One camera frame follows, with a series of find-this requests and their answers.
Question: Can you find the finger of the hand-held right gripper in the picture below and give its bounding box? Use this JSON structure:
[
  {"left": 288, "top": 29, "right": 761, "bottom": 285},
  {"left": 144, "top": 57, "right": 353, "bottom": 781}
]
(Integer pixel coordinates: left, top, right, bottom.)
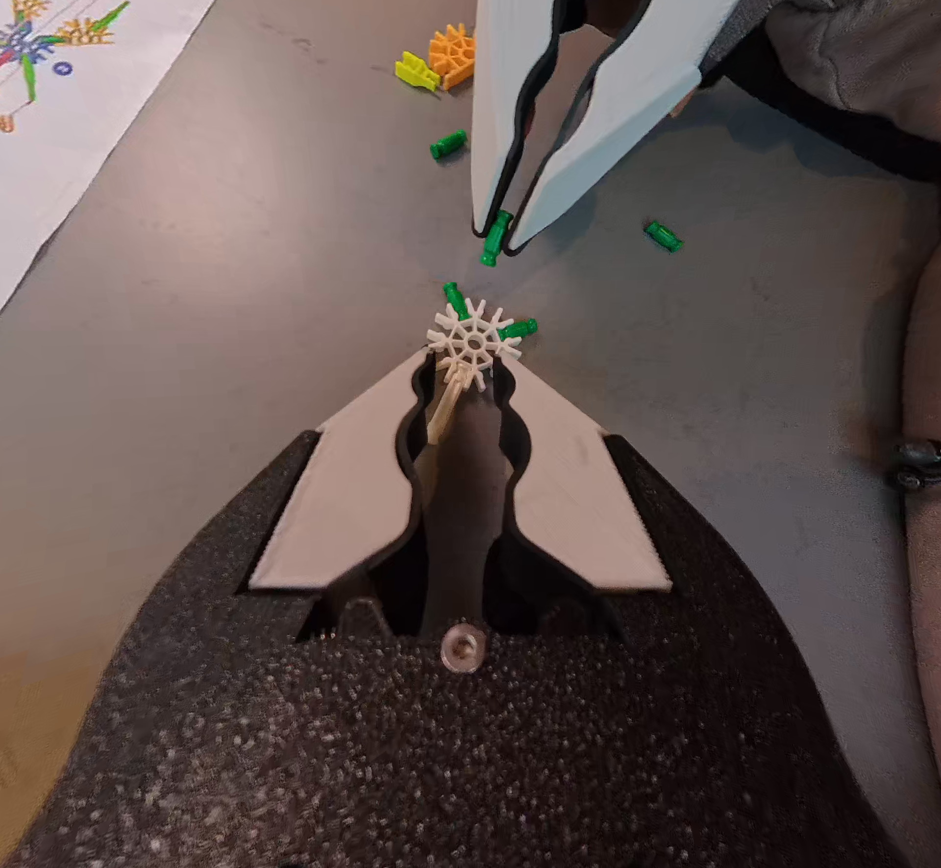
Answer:
[
  {"left": 469, "top": 0, "right": 589, "bottom": 239},
  {"left": 506, "top": 0, "right": 788, "bottom": 255}
]

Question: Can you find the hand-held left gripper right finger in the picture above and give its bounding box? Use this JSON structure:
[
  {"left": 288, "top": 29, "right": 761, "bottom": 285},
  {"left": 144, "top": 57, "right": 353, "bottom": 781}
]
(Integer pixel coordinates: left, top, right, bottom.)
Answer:
[{"left": 491, "top": 352, "right": 673, "bottom": 596}]

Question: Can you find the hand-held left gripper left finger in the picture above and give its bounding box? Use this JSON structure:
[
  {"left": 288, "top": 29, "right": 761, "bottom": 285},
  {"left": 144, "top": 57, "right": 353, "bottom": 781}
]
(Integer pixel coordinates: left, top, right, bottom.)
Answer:
[{"left": 248, "top": 348, "right": 438, "bottom": 632}]

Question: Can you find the yellow half-round connector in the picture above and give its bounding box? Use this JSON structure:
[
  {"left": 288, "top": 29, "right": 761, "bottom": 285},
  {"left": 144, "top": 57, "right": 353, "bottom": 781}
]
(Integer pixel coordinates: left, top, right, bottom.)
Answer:
[{"left": 428, "top": 22, "right": 478, "bottom": 92}]

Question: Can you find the yellow-green clip connector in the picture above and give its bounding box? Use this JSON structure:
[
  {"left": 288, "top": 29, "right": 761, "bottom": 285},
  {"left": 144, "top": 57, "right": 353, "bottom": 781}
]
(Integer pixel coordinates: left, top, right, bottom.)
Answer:
[{"left": 394, "top": 50, "right": 443, "bottom": 92}]

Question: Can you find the white rod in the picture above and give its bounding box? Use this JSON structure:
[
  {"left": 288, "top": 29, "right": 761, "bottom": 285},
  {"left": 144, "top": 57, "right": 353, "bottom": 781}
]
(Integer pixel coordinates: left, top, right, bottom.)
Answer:
[{"left": 425, "top": 361, "right": 472, "bottom": 445}]

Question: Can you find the white snowflake connector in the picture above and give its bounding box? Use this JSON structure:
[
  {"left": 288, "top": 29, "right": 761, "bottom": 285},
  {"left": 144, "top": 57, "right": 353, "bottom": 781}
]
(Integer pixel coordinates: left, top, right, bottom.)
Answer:
[{"left": 425, "top": 298, "right": 525, "bottom": 392}]

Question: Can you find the grey desk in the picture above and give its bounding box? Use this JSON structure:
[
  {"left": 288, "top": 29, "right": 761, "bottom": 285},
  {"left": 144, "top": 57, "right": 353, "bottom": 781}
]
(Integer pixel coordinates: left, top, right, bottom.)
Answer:
[{"left": 0, "top": 0, "right": 927, "bottom": 840}]

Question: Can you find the folded paper instruction sheet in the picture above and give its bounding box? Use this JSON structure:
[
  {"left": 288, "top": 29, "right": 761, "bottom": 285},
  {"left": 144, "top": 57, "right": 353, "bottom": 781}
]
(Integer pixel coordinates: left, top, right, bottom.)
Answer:
[{"left": 0, "top": 0, "right": 263, "bottom": 311}]

